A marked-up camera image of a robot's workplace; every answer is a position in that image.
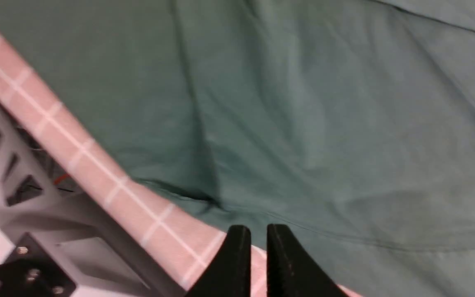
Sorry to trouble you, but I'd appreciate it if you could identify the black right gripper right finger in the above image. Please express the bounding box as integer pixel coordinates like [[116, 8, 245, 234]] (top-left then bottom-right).
[[266, 224, 347, 297]]

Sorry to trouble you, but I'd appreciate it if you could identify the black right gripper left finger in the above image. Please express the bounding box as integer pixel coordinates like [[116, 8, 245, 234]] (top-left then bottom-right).
[[186, 225, 251, 297]]

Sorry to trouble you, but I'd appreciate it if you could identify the green long-sleeve top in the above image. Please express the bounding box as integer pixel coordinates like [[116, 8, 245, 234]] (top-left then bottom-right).
[[0, 0, 475, 297]]

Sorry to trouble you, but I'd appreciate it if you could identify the pink checkered table cloth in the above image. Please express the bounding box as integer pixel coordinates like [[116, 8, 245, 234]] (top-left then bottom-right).
[[0, 8, 362, 297]]

